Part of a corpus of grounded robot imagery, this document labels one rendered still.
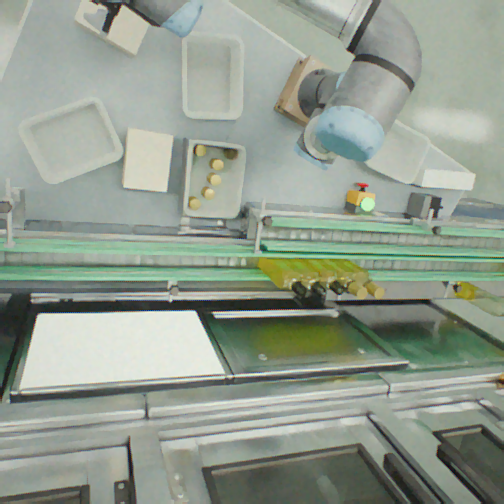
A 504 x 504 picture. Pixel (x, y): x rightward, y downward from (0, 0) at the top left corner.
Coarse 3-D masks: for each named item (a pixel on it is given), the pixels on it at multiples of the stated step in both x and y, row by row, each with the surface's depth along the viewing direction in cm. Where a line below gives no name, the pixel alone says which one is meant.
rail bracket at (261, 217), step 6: (264, 198) 122; (264, 204) 122; (252, 210) 128; (258, 210) 128; (252, 216) 128; (258, 216) 122; (264, 216) 119; (264, 222) 119; (270, 222) 119; (258, 228) 124; (258, 234) 125; (258, 240) 125; (258, 246) 126; (258, 252) 126
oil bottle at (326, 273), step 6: (300, 258) 134; (306, 258) 133; (312, 258) 134; (312, 264) 128; (318, 264) 129; (324, 264) 129; (318, 270) 124; (324, 270) 124; (330, 270) 125; (324, 276) 122; (330, 276) 122; (336, 276) 123; (324, 282) 122
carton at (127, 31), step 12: (84, 0) 105; (84, 12) 105; (120, 12) 108; (132, 12) 109; (84, 24) 106; (120, 24) 109; (132, 24) 109; (144, 24) 110; (108, 36) 109; (120, 36) 109; (132, 36) 110; (120, 48) 114; (132, 48) 111
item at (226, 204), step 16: (192, 144) 122; (208, 144) 124; (224, 144) 125; (192, 160) 131; (208, 160) 132; (224, 160) 134; (240, 160) 130; (192, 176) 132; (224, 176) 136; (240, 176) 130; (192, 192) 134; (224, 192) 137; (240, 192) 131; (208, 208) 135; (224, 208) 138
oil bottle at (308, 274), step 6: (288, 258) 132; (294, 258) 132; (294, 264) 127; (300, 264) 127; (306, 264) 128; (300, 270) 122; (306, 270) 123; (312, 270) 123; (306, 276) 120; (312, 276) 120; (318, 276) 121; (306, 282) 120; (318, 282) 121; (306, 288) 120
